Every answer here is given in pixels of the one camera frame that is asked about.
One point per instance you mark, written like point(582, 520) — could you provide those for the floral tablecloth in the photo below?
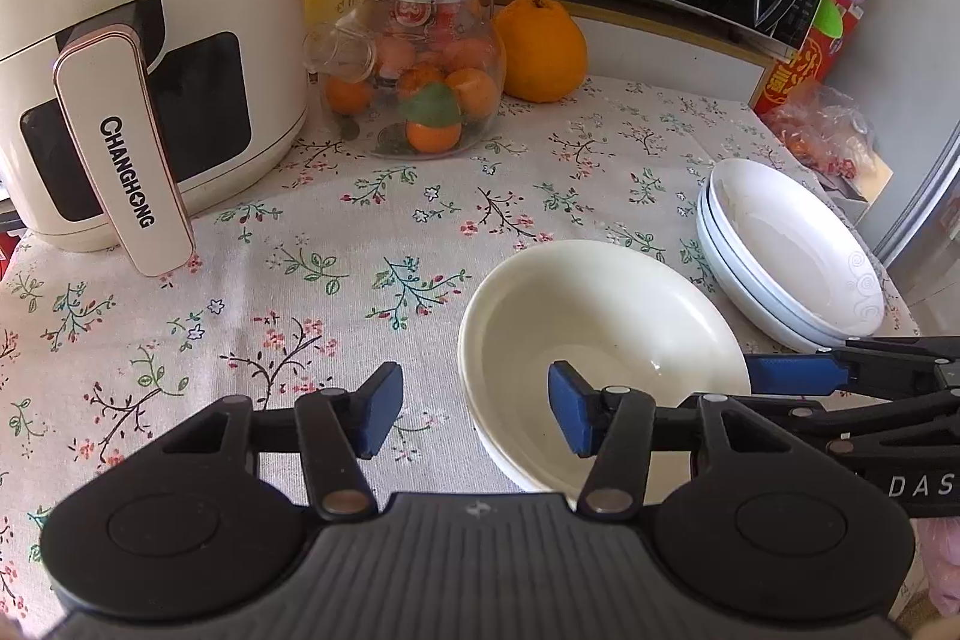
point(300, 220)

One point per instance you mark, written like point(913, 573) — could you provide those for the white swirl print plate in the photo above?
point(787, 235)

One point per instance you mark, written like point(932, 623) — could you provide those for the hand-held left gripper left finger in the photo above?
point(379, 411)

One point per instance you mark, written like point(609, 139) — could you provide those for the plastic bag of oranges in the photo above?
point(821, 126)

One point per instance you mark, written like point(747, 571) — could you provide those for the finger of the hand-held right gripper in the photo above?
point(795, 373)
point(877, 419)

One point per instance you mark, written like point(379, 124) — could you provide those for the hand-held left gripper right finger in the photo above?
point(570, 407)

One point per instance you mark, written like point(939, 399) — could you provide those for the red printed carton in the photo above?
point(795, 77)

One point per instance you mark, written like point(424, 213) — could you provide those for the white refrigerator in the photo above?
point(922, 160)

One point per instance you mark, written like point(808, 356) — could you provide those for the white round bowl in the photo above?
point(510, 452)

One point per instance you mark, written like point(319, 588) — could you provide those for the glass jar of small oranges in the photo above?
point(420, 85)

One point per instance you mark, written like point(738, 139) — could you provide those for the large orange citrus fruit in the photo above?
point(540, 51)

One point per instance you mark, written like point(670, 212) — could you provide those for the wide cream bowl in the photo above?
point(600, 310)

